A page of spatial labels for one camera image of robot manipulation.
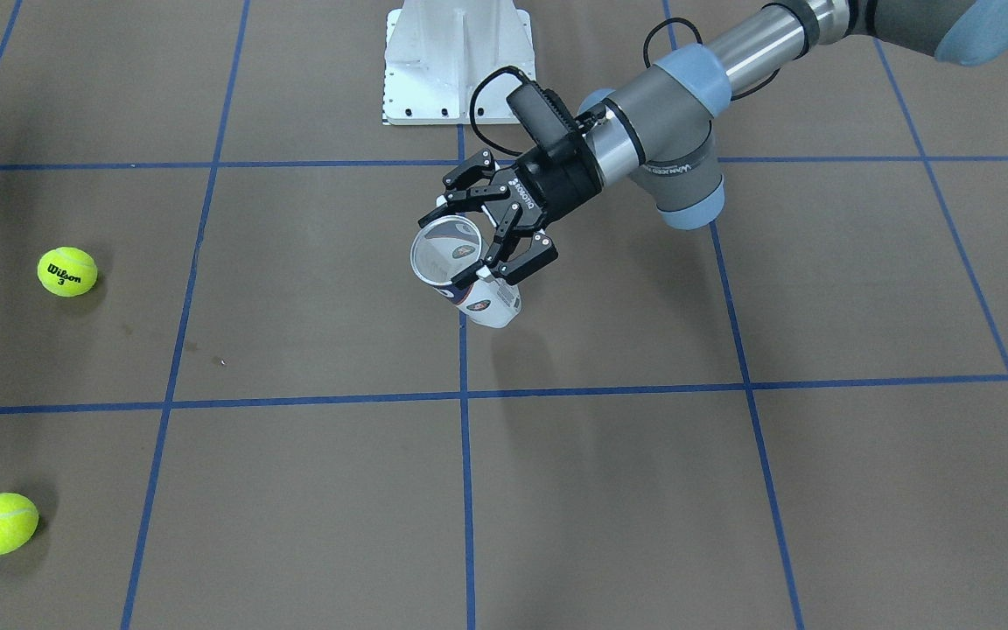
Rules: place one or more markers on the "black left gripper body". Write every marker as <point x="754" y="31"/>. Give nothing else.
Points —
<point x="559" y="190"/>

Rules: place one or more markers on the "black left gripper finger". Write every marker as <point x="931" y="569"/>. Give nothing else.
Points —
<point x="512" y="256"/>
<point x="479" y="184"/>

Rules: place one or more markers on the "white blue tennis ball can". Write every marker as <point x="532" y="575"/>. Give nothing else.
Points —
<point x="446" y="255"/>

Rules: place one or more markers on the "yellow Wilson tennis ball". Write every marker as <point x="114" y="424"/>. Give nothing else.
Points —
<point x="67" y="272"/>

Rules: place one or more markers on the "grey silver left robot arm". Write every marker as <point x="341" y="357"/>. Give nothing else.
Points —
<point x="658" y="129"/>

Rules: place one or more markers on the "far yellow tennis ball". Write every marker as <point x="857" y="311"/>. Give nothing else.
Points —
<point x="19" y="519"/>

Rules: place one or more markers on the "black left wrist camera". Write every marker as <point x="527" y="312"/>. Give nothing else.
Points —
<point x="543" y="115"/>

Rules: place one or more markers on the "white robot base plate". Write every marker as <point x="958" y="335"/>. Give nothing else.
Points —
<point x="437" y="52"/>

